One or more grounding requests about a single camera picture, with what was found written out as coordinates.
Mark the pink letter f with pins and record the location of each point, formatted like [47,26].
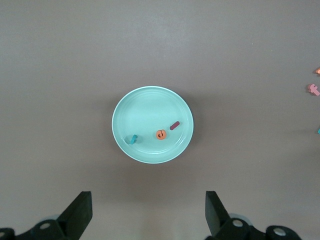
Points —
[313,89]

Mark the green plate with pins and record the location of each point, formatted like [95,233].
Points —
[150,112]

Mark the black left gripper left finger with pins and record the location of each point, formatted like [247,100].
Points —
[72,225]

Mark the orange letter v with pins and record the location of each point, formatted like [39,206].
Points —
[318,71]

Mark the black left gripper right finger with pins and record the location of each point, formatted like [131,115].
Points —
[220,225]

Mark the orange letter e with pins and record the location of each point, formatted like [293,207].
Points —
[158,135]

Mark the teal letter c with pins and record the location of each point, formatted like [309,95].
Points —
[133,138]

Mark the brown table cover sheet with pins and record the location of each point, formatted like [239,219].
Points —
[160,37]

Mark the dark red letter l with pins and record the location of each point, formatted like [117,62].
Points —
[174,125]

